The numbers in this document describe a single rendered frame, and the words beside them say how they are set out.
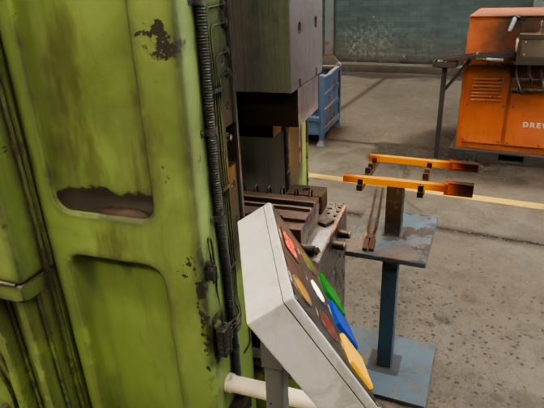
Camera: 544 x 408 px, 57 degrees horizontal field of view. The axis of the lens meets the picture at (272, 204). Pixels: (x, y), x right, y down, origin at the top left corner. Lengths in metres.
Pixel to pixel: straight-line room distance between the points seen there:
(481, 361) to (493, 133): 2.80
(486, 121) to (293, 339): 4.28
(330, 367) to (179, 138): 0.54
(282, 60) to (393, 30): 7.93
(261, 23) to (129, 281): 0.72
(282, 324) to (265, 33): 0.70
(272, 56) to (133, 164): 0.41
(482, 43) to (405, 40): 4.34
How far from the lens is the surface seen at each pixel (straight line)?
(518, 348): 2.68
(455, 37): 8.93
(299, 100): 1.27
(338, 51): 9.41
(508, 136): 4.94
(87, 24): 1.18
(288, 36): 1.19
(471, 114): 4.92
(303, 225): 1.41
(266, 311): 0.74
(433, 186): 1.80
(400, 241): 1.98
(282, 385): 1.04
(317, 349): 0.79
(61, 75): 1.25
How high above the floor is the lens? 1.62
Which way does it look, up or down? 24 degrees down
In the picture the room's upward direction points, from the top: 3 degrees counter-clockwise
